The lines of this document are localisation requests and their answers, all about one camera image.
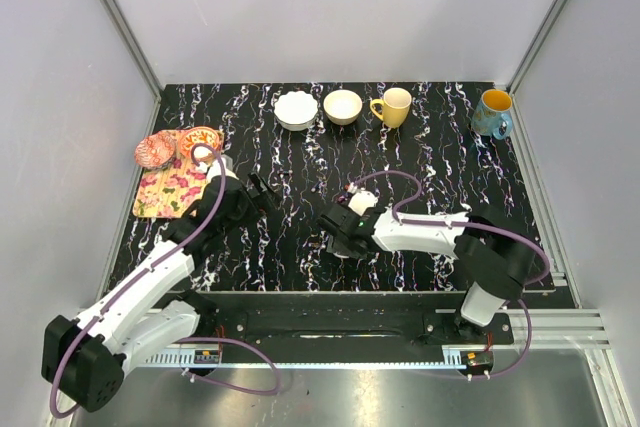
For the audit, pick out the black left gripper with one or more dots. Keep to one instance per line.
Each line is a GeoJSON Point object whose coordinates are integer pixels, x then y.
{"type": "Point", "coordinates": [268, 200]}

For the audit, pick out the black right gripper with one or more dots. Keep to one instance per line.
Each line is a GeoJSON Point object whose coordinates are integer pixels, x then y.
{"type": "Point", "coordinates": [335, 244]}

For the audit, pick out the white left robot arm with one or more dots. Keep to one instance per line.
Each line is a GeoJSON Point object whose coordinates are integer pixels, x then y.
{"type": "Point", "coordinates": [86, 359]}

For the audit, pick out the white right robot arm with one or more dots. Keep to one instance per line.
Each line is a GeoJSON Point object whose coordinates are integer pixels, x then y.
{"type": "Point", "coordinates": [497, 261]}

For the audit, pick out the white scalloped bowl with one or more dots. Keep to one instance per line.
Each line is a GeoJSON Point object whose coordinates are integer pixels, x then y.
{"type": "Point", "coordinates": [296, 111]}

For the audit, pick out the floral rectangular tray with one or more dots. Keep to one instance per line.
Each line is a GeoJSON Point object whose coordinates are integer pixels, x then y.
{"type": "Point", "coordinates": [167, 192]}

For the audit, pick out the orange floral bowl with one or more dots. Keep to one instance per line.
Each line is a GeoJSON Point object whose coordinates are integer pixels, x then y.
{"type": "Point", "coordinates": [198, 135]}

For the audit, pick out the red patterned shallow bowl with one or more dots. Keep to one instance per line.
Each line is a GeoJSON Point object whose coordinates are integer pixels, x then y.
{"type": "Point", "coordinates": [155, 151]}

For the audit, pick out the cream round bowl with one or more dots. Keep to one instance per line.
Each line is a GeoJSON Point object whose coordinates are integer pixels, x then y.
{"type": "Point", "coordinates": [342, 107]}

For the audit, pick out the yellow mug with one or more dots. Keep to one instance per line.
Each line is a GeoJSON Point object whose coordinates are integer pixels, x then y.
{"type": "Point", "coordinates": [393, 108]}

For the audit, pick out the left electronics connector box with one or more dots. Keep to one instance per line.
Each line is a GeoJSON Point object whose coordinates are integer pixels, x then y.
{"type": "Point", "coordinates": [207, 355]}

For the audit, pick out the electronics connector box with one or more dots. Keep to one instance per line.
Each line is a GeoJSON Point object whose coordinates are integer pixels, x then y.
{"type": "Point", "coordinates": [207, 355]}
{"type": "Point", "coordinates": [478, 359]}

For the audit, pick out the right electronics connector box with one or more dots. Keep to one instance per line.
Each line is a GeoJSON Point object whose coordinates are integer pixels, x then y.
{"type": "Point", "coordinates": [478, 359]}

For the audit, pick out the blue floral mug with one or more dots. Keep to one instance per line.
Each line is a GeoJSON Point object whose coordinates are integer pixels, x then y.
{"type": "Point", "coordinates": [492, 115]}

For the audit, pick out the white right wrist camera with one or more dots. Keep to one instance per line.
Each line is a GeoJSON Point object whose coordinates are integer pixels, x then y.
{"type": "Point", "coordinates": [360, 199]}

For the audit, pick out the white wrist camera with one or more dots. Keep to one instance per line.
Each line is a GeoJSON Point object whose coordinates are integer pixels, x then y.
{"type": "Point", "coordinates": [205, 163]}
{"type": "Point", "coordinates": [360, 199]}

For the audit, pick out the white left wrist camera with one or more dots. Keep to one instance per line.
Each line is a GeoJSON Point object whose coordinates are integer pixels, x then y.
{"type": "Point", "coordinates": [205, 163]}

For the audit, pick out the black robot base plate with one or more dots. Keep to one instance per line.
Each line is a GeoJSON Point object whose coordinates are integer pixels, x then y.
{"type": "Point", "coordinates": [367, 320]}

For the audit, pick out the aluminium front rail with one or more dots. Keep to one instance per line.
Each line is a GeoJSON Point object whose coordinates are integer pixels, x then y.
{"type": "Point", "coordinates": [323, 357]}

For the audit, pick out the left aluminium frame post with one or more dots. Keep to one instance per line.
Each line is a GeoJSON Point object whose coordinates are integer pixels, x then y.
{"type": "Point", "coordinates": [126, 33]}

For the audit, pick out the aluminium frame post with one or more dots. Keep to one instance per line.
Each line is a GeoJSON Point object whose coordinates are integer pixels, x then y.
{"type": "Point", "coordinates": [126, 33]}
{"type": "Point", "coordinates": [550, 19]}

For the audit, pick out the right aluminium frame post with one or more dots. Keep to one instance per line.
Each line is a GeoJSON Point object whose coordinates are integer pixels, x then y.
{"type": "Point", "coordinates": [550, 19]}

